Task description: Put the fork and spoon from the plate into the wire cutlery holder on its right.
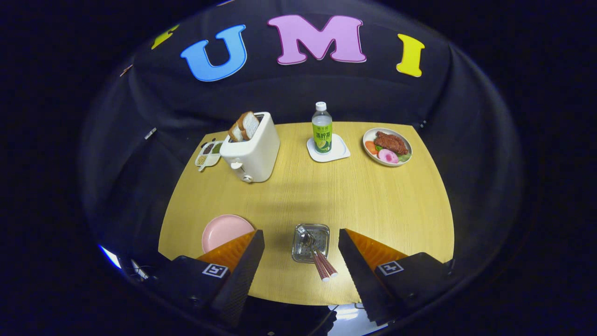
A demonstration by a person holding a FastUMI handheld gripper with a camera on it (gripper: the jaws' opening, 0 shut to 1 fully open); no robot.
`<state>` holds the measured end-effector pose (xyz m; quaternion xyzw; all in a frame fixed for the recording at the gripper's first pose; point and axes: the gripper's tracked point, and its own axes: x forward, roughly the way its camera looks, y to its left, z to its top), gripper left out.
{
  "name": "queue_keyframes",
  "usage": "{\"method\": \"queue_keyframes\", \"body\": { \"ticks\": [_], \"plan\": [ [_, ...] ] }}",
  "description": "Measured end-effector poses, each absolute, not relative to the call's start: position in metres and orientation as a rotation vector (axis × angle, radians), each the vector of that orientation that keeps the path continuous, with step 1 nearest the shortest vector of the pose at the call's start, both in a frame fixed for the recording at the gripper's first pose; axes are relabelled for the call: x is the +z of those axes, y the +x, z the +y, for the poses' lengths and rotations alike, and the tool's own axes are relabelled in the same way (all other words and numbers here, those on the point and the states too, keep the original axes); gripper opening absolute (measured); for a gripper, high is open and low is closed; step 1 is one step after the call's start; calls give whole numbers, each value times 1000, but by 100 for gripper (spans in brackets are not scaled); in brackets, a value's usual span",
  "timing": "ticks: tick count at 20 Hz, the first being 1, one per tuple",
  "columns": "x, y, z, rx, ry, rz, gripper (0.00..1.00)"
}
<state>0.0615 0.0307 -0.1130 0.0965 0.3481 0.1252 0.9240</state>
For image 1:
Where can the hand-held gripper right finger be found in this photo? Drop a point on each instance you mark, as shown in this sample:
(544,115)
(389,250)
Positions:
(361,280)

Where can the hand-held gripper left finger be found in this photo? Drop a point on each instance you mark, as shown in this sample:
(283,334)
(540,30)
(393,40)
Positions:
(240,282)

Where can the pink round plate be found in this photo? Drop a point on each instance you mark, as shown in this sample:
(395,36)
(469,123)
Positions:
(224,231)

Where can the perforated metal basket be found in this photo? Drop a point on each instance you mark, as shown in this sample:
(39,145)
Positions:
(322,233)

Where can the white metal stand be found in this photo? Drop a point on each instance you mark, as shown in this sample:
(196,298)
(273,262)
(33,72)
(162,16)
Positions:
(139,269)

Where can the white divided spice dish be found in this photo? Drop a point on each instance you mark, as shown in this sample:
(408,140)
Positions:
(207,161)

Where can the pink round food slice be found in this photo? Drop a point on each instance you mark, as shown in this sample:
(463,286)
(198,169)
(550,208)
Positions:
(388,156)

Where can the white toaster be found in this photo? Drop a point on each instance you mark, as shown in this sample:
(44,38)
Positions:
(256,154)

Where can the green vegetable leaf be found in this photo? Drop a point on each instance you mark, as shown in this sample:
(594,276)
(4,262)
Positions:
(405,157)

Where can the white coaster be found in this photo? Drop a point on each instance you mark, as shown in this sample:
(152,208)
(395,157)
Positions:
(339,151)

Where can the lit monitor screen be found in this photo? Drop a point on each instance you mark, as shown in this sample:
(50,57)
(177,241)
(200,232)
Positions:
(111,257)

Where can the orange carrot slice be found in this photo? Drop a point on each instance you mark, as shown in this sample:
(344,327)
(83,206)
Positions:
(371,147)

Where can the brown meat piece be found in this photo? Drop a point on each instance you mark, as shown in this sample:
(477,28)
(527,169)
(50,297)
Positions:
(392,142)

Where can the white plate of food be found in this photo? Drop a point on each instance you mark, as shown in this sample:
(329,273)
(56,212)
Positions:
(371,134)

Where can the small bread slice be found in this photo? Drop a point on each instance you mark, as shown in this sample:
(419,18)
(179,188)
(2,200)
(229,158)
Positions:
(234,134)

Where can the green label drink bottle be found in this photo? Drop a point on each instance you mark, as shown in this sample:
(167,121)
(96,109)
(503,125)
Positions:
(322,135)

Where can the large bread slice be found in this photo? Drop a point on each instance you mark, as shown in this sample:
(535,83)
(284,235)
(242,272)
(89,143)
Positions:
(249,125)

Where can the white cloth tag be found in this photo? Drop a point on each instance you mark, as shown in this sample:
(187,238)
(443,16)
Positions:
(150,133)

